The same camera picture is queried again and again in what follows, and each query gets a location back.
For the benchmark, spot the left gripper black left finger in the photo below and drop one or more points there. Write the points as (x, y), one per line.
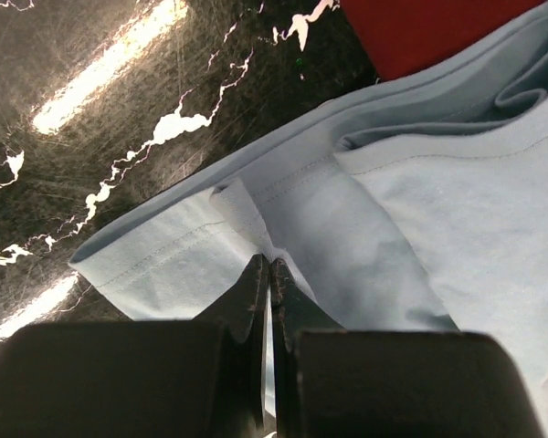
(241, 315)

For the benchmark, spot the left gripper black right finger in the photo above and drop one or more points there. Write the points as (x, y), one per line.
(292, 313)

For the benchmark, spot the blue-grey t-shirt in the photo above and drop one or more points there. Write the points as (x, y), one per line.
(420, 203)

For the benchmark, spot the folded dark red t-shirt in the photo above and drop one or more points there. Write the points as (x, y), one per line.
(402, 37)

